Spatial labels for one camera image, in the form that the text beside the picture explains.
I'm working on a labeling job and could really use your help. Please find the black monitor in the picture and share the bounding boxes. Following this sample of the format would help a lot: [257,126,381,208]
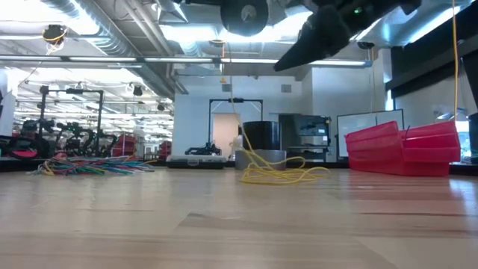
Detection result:
[468,111,478,165]

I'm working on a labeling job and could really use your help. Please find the yellow hanging cable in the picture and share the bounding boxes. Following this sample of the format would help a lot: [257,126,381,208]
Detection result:
[450,0,459,121]

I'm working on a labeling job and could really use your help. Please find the person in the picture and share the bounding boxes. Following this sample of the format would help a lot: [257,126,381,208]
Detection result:
[228,126,244,161]

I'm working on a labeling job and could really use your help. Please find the background robot arms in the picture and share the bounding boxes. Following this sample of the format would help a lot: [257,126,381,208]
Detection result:
[0,118,119,160]

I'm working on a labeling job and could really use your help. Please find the dark equipment cabinet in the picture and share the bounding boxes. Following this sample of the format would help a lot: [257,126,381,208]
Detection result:
[278,113,332,162]

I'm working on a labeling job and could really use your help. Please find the ceiling cable reel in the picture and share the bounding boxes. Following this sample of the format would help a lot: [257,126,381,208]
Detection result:
[40,23,69,56]

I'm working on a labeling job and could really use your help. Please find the grey duct tape roll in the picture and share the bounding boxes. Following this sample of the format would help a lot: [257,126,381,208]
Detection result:
[235,149,288,172]

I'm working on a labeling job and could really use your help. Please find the silver ceiling duct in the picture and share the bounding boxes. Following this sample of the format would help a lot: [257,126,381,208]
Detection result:
[39,0,190,100]

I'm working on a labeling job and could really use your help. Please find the tall black gantry frame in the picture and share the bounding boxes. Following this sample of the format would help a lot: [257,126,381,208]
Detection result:
[38,84,105,158]

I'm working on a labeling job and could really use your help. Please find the linear ceiling light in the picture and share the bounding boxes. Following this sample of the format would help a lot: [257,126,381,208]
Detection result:
[0,55,374,68]

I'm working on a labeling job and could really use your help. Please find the whiteboard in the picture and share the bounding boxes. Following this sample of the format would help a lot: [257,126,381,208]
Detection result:
[336,108,406,160]

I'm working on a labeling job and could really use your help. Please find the red plastic bin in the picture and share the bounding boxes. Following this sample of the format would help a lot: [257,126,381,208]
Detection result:
[344,120,462,178]

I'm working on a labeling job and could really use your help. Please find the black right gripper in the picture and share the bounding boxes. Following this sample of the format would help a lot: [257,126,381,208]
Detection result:
[273,0,374,71]

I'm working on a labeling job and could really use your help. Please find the coloured wire bundle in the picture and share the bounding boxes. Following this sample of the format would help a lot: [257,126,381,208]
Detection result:
[28,152,157,177]

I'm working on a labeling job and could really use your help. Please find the black aluminium table frame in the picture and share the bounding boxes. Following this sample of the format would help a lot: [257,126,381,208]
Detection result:
[0,156,478,176]

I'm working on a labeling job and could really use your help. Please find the black tape roll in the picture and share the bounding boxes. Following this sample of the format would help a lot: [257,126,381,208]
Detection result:
[242,120,281,151]

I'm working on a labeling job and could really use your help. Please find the dark rectangular device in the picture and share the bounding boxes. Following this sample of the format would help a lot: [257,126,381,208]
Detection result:
[166,154,228,170]

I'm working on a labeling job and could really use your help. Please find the yellow ceiling drop cord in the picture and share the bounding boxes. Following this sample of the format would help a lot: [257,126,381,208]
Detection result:
[219,39,228,84]

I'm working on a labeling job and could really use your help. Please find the small black gantry frame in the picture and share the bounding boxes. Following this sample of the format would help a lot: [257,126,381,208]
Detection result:
[208,97,264,150]

